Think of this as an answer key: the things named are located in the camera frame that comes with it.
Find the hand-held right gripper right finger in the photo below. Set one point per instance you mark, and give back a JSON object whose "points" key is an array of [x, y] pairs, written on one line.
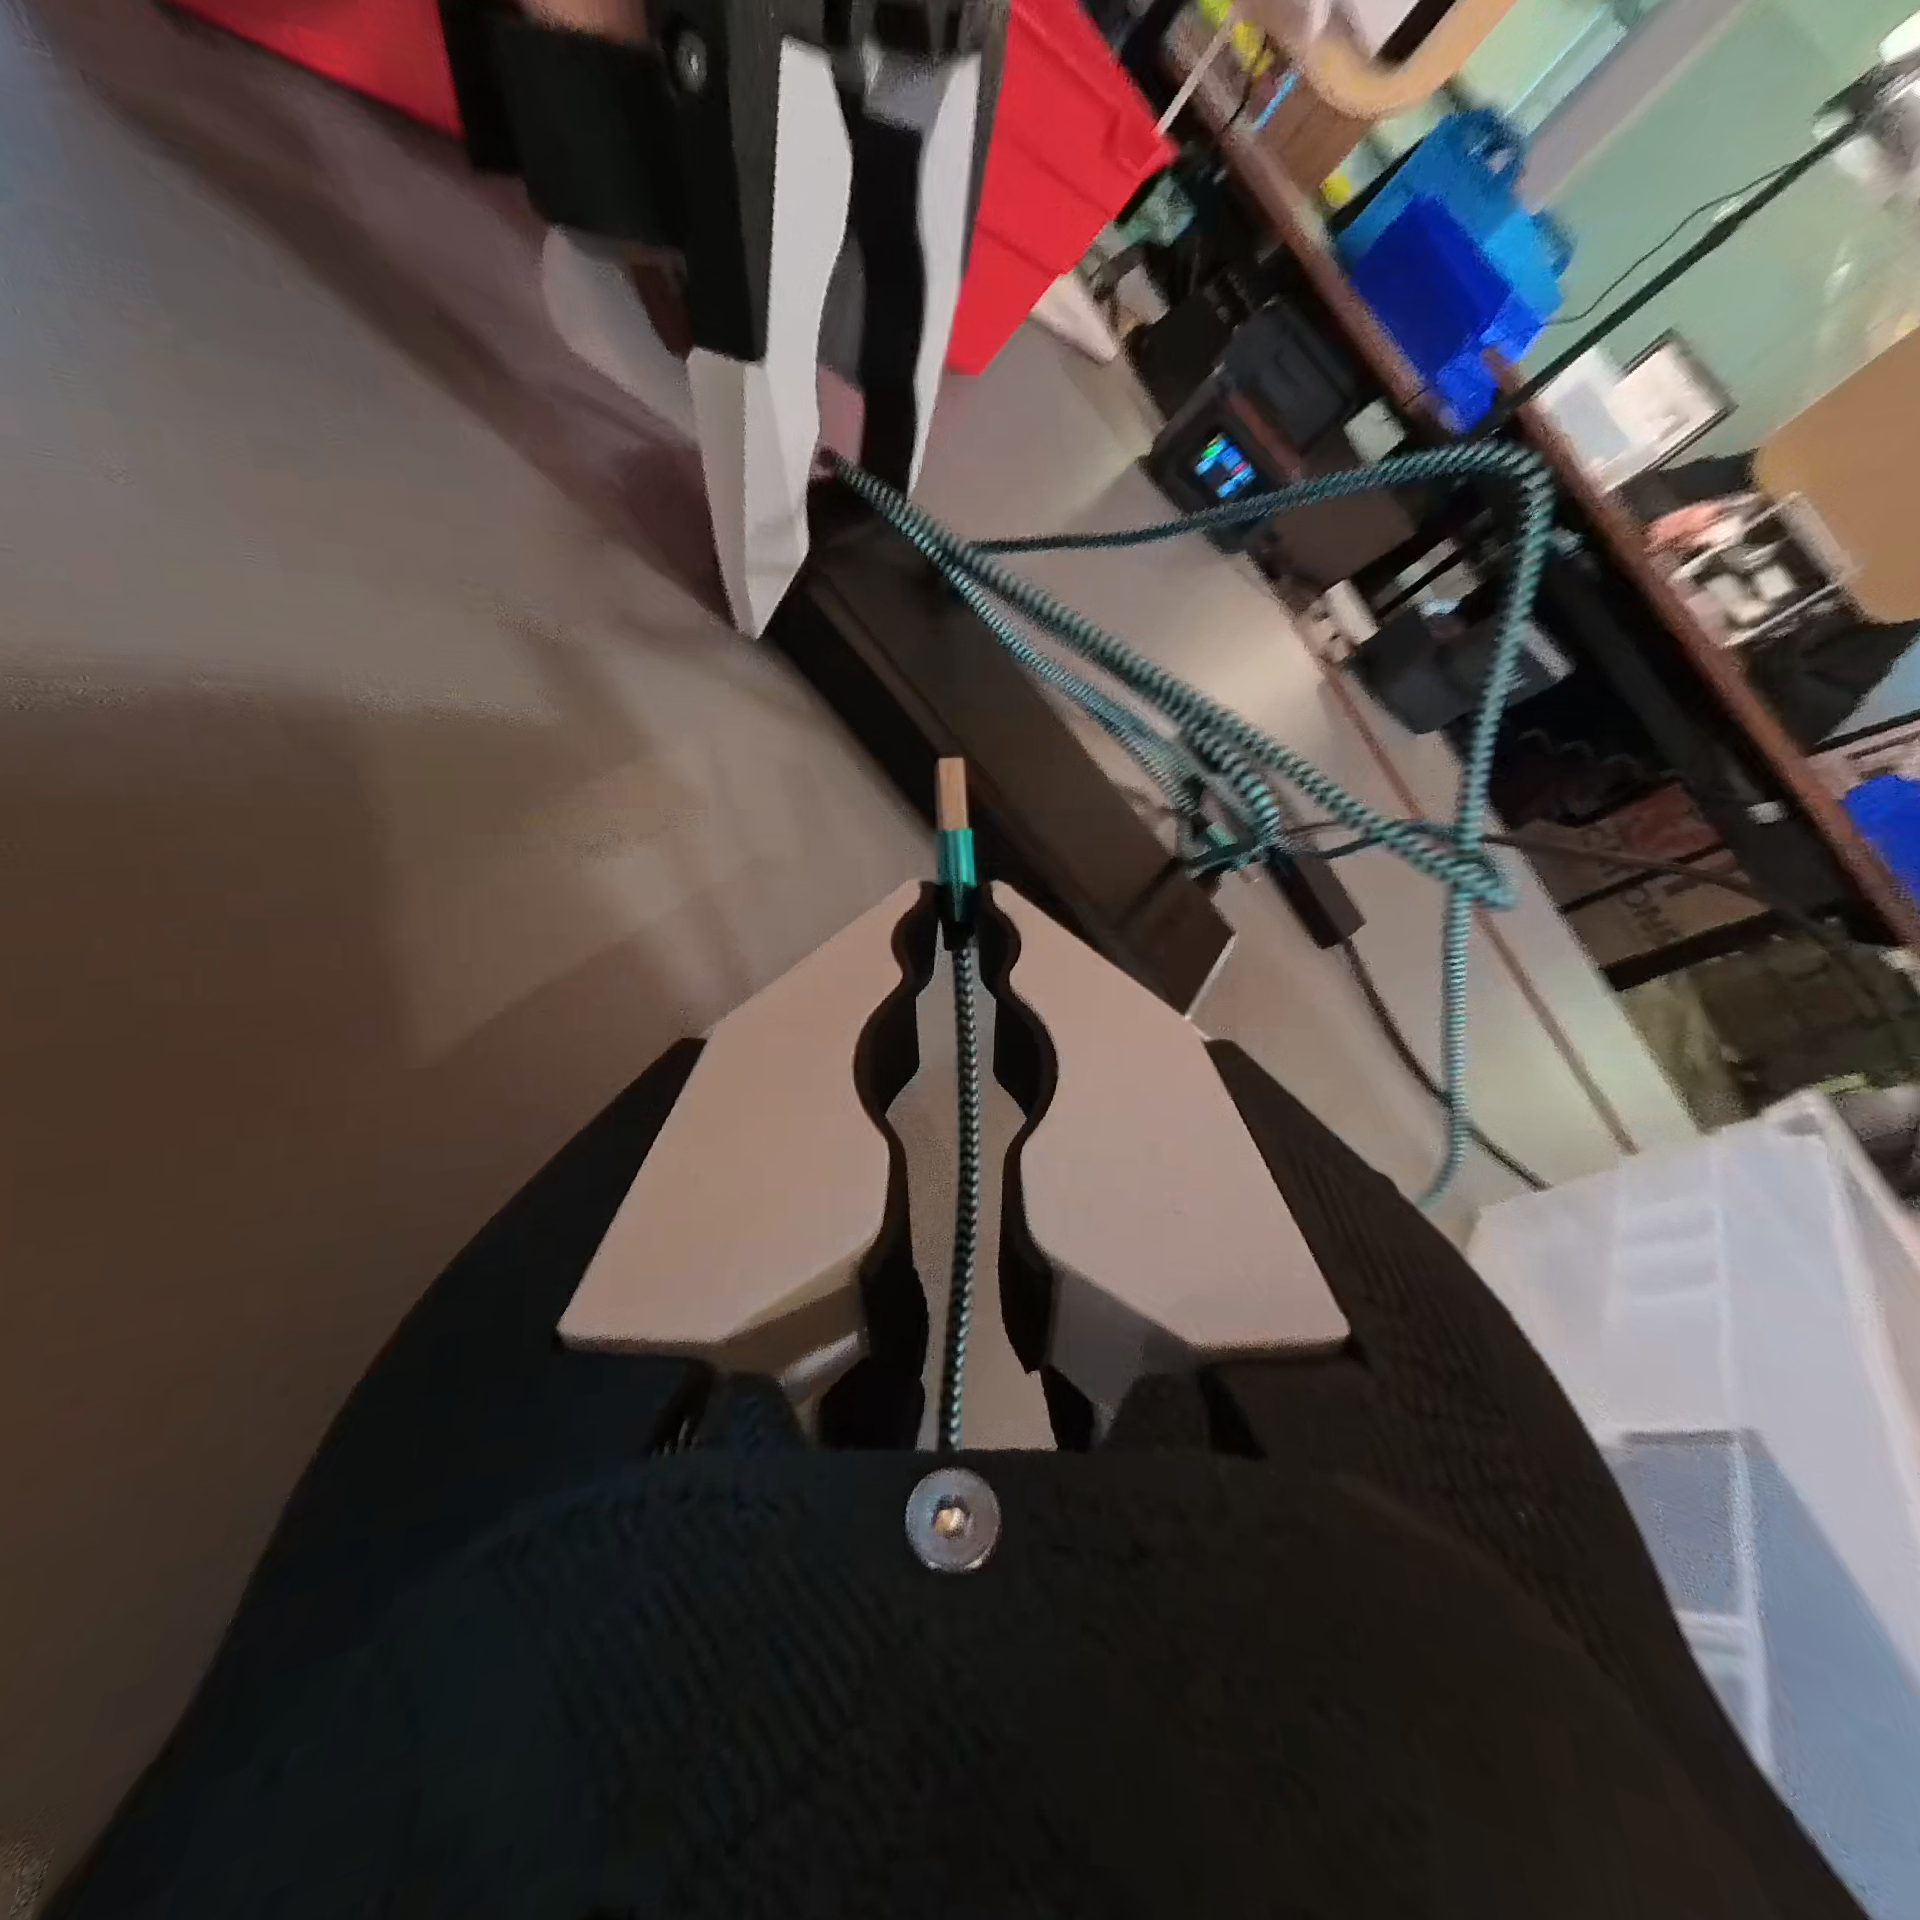
{"points": [[1185, 1201]]}

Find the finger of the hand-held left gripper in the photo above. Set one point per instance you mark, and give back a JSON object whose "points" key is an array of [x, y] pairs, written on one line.
{"points": [[944, 241], [764, 480]]}

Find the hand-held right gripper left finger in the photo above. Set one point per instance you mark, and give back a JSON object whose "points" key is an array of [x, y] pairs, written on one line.
{"points": [[722, 1186]]}

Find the black usb hub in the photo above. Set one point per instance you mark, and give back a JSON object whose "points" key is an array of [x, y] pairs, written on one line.
{"points": [[1034, 779]]}

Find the red plastic bin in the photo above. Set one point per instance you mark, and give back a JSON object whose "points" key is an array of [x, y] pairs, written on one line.
{"points": [[1066, 152]]}

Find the black power station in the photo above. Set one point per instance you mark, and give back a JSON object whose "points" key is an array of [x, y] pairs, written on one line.
{"points": [[1255, 420]]}

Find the blue plastic bins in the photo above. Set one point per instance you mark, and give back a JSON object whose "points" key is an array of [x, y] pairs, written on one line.
{"points": [[1440, 255]]}

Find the clear plastic bin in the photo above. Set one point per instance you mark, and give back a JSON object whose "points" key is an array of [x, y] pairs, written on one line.
{"points": [[1726, 1350]]}

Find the wooden shelf board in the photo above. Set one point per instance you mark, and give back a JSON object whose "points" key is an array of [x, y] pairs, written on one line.
{"points": [[1652, 587]]}

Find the cardboard box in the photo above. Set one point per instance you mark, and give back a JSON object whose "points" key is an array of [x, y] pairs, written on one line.
{"points": [[1853, 480]]}

